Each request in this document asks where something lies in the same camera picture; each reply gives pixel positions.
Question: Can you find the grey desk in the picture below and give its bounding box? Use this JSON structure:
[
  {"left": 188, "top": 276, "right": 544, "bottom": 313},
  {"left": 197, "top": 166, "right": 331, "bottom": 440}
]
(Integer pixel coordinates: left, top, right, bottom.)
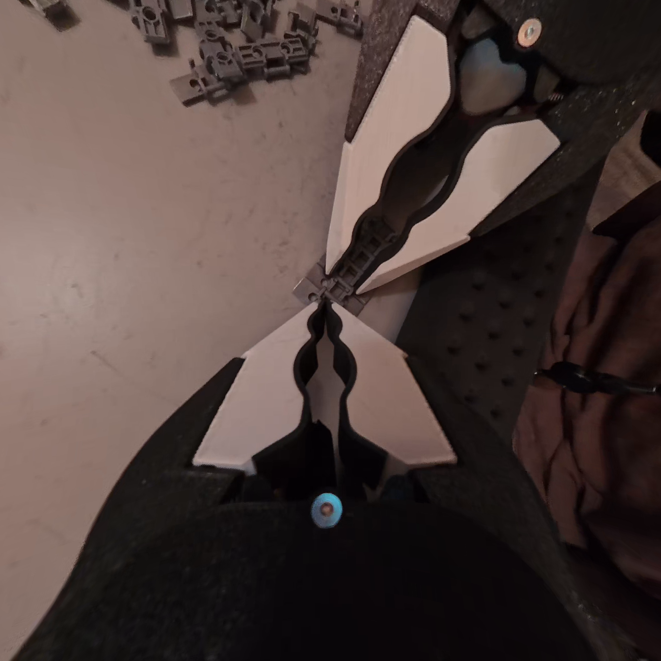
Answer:
[{"left": 0, "top": 0, "right": 421, "bottom": 661}]

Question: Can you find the black cord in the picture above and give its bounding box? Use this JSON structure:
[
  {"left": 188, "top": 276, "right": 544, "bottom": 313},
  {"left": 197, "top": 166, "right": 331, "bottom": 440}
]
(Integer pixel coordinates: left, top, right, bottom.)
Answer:
[{"left": 534, "top": 360, "right": 659, "bottom": 397}]

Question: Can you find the single grey track link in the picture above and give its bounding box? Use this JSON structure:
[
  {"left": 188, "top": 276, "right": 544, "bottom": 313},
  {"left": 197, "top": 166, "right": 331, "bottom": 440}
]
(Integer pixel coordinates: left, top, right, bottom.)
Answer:
[{"left": 293, "top": 263, "right": 371, "bottom": 317}]

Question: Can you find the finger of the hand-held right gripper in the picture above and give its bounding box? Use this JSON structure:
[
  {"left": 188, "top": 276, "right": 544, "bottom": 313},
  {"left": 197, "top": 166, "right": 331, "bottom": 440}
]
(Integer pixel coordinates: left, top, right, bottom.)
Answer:
[
  {"left": 325, "top": 14, "right": 459, "bottom": 277},
  {"left": 355, "top": 118, "right": 563, "bottom": 296}
]

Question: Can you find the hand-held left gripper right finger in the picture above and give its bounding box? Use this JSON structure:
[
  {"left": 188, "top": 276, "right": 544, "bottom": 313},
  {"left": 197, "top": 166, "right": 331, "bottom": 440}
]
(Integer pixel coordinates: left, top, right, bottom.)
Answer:
[{"left": 325, "top": 302, "right": 458, "bottom": 474}]

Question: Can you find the assembled grey track chain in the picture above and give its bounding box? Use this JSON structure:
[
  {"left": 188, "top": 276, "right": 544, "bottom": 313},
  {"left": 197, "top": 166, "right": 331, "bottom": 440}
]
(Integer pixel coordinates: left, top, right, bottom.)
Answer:
[{"left": 330, "top": 214, "right": 401, "bottom": 297}]

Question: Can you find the pile of grey track links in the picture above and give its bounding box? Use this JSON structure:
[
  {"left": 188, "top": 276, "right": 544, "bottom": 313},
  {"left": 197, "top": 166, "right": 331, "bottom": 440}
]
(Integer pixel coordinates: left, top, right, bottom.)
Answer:
[{"left": 18, "top": 0, "right": 365, "bottom": 106}]

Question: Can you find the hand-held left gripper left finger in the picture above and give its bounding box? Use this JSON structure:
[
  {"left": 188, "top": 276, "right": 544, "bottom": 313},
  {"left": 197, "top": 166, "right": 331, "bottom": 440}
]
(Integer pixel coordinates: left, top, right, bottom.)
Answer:
[{"left": 192, "top": 304, "right": 327, "bottom": 475}]

